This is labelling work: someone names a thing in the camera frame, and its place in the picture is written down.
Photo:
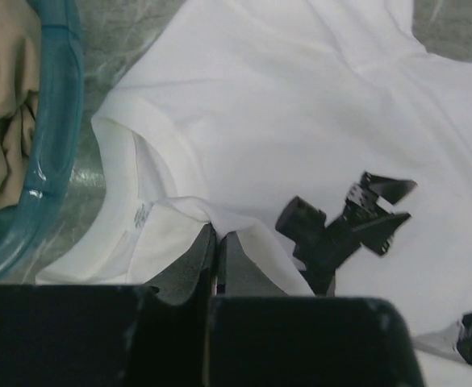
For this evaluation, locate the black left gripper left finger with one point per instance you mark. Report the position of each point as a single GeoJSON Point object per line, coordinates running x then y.
{"type": "Point", "coordinates": [110, 335]}

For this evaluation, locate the white printed t-shirt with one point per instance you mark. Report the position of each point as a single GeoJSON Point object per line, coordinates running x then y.
{"type": "Point", "coordinates": [241, 105]}

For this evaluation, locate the beige t-shirt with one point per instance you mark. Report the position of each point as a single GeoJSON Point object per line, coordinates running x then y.
{"type": "Point", "coordinates": [20, 55]}

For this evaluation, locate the teal plastic basket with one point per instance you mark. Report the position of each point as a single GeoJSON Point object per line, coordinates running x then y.
{"type": "Point", "coordinates": [58, 123]}

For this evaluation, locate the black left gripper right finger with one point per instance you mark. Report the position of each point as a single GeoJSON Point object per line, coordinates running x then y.
{"type": "Point", "coordinates": [261, 336]}

